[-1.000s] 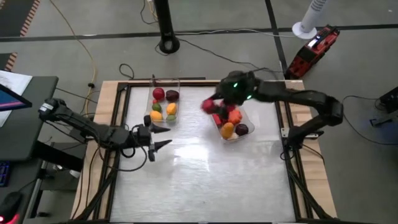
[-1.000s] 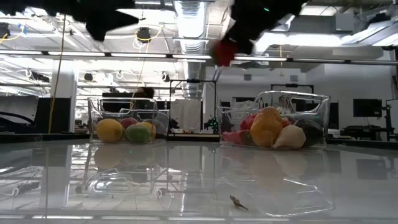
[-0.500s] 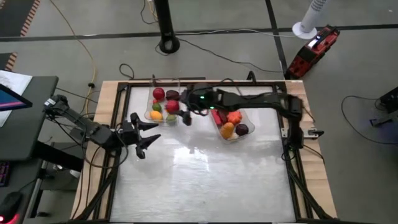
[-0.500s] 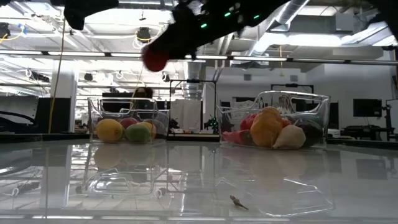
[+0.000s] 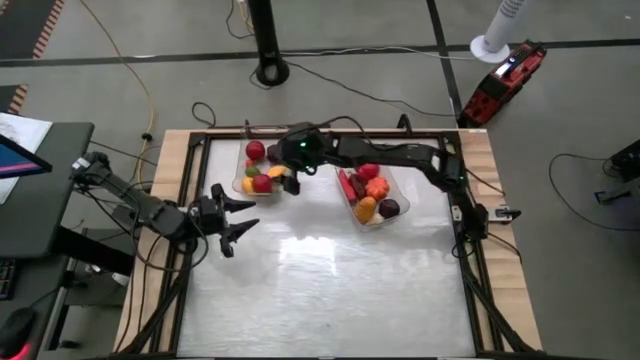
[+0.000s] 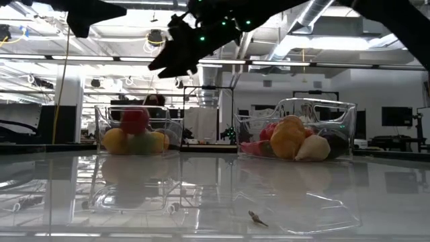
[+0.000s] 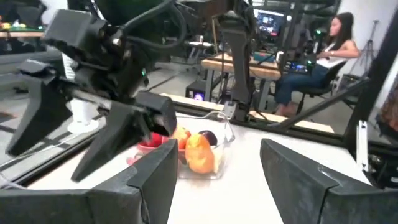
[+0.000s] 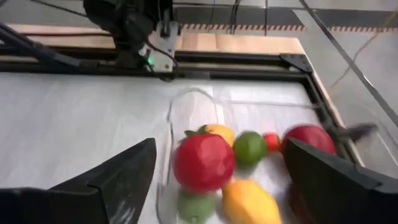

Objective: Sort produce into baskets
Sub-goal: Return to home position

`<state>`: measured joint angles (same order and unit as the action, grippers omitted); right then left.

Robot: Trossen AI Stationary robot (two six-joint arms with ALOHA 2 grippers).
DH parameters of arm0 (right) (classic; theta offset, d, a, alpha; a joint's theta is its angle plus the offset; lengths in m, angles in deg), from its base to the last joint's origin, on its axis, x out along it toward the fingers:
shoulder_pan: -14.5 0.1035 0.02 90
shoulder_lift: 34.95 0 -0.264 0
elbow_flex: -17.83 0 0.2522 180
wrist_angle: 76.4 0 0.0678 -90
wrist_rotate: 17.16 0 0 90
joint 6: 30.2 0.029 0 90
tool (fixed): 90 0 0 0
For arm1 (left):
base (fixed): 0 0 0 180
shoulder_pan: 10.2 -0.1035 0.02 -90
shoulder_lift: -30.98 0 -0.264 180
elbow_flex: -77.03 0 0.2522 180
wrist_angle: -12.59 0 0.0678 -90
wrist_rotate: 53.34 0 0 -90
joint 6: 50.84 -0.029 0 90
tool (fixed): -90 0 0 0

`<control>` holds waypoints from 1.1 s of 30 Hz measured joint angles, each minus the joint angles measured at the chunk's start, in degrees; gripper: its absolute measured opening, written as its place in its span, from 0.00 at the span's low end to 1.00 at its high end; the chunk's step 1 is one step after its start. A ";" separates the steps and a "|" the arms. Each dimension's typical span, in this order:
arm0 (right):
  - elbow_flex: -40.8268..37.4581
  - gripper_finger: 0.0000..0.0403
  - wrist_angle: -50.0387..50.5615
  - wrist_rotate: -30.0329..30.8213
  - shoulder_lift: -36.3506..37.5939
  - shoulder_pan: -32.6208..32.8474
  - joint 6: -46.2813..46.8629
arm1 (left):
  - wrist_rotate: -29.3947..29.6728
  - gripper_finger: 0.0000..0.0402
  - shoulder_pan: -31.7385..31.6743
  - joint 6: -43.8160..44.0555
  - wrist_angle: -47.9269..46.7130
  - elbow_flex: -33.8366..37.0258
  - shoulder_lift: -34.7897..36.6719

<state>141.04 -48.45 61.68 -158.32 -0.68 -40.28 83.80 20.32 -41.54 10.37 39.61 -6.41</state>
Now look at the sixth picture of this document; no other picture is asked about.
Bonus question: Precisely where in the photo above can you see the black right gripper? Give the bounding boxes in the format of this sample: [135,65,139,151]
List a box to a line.
[148,13,241,79]

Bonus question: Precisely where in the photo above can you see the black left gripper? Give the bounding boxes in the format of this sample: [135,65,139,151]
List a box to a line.
[66,0,128,38]

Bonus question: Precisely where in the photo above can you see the orange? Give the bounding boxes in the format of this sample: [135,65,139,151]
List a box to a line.
[150,130,171,154]

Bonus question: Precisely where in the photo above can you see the green lime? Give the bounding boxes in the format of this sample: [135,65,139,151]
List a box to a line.
[127,132,152,155]

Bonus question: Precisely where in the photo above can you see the long red pepper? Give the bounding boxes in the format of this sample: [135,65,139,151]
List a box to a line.
[239,140,273,157]

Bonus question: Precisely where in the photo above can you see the large brown potato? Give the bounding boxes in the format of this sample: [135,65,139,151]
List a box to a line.
[270,114,307,161]

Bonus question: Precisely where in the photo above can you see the white garlic bulb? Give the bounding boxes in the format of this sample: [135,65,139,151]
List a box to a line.
[294,134,332,162]

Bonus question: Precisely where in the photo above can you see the clear plastic vegetable bin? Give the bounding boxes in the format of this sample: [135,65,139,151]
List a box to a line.
[234,97,358,162]

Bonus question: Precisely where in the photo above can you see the dark purple eggplant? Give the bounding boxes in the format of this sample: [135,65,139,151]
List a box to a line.
[322,130,350,159]

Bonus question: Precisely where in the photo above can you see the black round ceiling device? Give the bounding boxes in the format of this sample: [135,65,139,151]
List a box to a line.
[146,29,165,47]

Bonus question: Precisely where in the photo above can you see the clear plastic fruit bin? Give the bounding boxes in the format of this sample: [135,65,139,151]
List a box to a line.
[94,104,184,156]

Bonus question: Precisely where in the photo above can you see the yellow lemon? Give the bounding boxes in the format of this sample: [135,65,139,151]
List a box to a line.
[102,128,128,155]

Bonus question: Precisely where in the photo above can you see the small brown stem scrap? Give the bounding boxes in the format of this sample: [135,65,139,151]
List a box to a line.
[247,210,269,227]

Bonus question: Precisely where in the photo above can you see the black monitor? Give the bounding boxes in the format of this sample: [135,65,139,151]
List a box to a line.
[381,106,414,128]

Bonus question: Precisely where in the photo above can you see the yellow hanging cable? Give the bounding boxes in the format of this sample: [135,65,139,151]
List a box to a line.
[52,26,71,145]

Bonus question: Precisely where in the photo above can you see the silver ventilation duct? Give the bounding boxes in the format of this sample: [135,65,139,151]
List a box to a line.
[268,0,337,61]

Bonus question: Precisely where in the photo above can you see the black metal stand frame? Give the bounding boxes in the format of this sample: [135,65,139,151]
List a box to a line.
[292,89,339,109]

